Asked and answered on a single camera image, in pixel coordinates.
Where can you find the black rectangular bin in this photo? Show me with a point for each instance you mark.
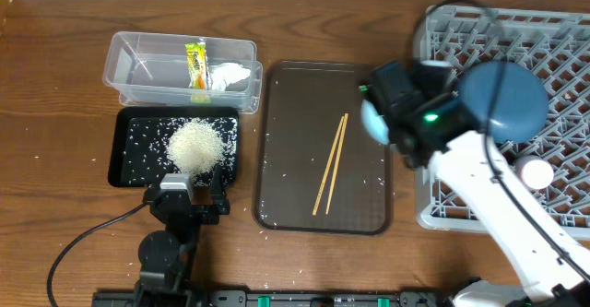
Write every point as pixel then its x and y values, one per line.
pixel 140 147

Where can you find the white paper cup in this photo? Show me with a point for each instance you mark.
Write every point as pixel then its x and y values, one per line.
pixel 534 172

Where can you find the light blue rice bowl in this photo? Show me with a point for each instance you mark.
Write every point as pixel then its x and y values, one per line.
pixel 374 123

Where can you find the green snack wrapper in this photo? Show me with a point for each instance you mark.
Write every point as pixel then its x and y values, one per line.
pixel 198 71

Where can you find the grey dishwasher rack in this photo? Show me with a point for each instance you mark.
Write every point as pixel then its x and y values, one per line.
pixel 555 48

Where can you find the clear plastic bin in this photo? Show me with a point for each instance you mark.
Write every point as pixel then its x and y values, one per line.
pixel 151 69

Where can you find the pile of white rice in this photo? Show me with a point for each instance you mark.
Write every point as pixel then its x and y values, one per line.
pixel 195 148

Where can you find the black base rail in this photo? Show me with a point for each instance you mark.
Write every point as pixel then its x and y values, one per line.
pixel 238 298

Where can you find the dark blue plate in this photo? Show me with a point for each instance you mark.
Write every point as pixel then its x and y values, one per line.
pixel 508 96

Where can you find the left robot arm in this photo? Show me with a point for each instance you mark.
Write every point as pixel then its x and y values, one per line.
pixel 167 256

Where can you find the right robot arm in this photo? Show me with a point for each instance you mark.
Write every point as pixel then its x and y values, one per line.
pixel 454 133

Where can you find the brown serving tray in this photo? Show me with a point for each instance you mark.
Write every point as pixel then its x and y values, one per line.
pixel 304 102

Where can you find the white napkin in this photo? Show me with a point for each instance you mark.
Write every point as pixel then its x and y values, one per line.
pixel 226 74

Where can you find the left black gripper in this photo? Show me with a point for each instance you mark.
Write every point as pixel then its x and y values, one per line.
pixel 222 203

